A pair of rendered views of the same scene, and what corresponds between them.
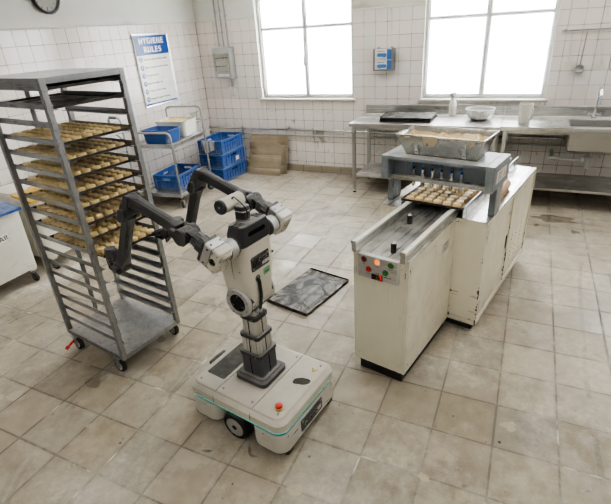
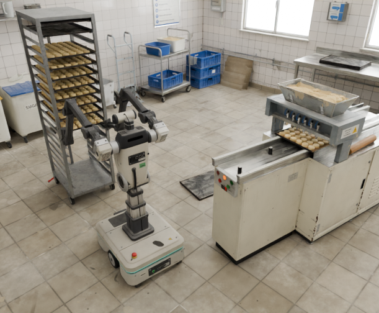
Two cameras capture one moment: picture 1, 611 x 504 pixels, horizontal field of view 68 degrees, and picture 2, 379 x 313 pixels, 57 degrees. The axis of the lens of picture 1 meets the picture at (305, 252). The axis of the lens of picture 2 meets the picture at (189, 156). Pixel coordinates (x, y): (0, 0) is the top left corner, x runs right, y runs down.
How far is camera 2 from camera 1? 0.85 m
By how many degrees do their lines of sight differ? 17
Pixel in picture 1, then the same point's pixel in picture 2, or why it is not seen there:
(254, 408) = (120, 251)
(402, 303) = (238, 210)
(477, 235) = (321, 174)
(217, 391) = (106, 233)
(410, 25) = not seen: outside the picture
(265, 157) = (234, 74)
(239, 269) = (120, 161)
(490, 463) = not seen: outside the picture
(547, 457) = not seen: outside the picture
